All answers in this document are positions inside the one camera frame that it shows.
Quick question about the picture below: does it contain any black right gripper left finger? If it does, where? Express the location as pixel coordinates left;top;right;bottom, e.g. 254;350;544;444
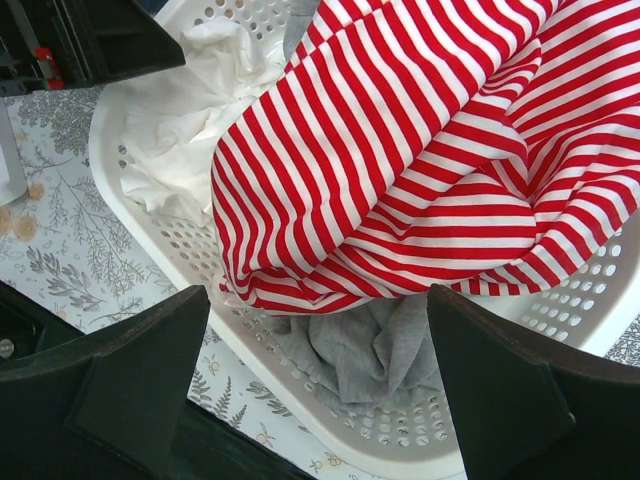
0;285;211;480

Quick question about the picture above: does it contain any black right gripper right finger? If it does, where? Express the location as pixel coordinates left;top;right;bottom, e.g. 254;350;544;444
427;285;639;479

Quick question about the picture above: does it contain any red white striped tank top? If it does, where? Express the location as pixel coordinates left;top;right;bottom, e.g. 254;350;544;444
211;1;639;314

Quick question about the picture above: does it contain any floral patterned table mat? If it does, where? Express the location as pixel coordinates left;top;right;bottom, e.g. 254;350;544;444
0;87;640;480

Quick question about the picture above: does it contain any grey crumpled garment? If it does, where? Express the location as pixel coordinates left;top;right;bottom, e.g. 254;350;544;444
268;294;443;413

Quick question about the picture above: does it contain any white crumpled garment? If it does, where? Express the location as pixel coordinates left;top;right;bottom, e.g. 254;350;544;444
121;18;284;227

